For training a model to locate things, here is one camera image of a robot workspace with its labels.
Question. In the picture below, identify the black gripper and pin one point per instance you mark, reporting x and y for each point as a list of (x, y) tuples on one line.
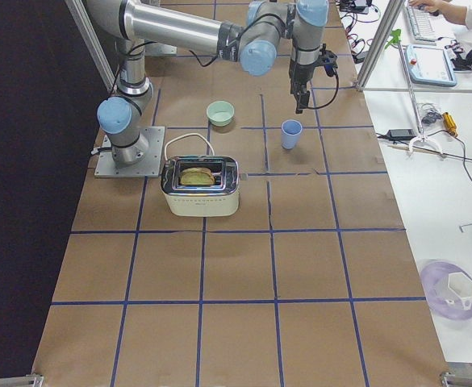
[(298, 74)]

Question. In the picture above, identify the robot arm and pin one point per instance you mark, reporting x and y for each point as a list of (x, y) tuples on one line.
[(254, 46)]

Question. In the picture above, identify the person hand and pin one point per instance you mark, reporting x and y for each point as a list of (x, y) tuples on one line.
[(430, 6)]

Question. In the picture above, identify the mint green bowl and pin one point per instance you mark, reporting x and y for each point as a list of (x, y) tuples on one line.
[(220, 113)]

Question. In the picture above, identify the black power adapter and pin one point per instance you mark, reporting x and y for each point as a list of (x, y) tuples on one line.
[(400, 134)]

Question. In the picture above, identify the green plastic clamp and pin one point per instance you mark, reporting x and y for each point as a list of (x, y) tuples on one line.
[(394, 39)]

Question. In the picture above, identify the white gripper claw stick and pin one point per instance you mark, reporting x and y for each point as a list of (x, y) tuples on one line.
[(420, 137)]

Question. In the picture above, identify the toast slice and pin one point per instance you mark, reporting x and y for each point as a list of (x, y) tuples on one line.
[(197, 176)]

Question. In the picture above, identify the teach pendant tablet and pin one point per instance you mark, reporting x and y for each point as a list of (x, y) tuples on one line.
[(429, 65)]

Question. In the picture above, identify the white keyboard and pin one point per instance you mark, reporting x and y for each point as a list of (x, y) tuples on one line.
[(420, 25)]

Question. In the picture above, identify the cream toaster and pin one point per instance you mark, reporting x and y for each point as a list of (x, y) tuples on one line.
[(218, 200)]

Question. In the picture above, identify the yellow tool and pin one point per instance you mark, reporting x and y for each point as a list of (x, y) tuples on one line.
[(449, 124)]

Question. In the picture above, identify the grey allen key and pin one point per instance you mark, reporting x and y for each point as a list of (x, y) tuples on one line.
[(463, 227)]

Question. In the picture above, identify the purple plastic plate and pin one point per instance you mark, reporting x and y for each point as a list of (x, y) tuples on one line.
[(432, 277)]

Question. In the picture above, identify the white hexagonal cup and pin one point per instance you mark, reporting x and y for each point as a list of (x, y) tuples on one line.
[(457, 291)]

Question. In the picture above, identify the aluminium frame post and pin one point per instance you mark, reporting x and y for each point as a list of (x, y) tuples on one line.
[(389, 17)]

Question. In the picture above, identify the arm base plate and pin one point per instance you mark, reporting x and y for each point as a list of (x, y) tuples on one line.
[(142, 159)]

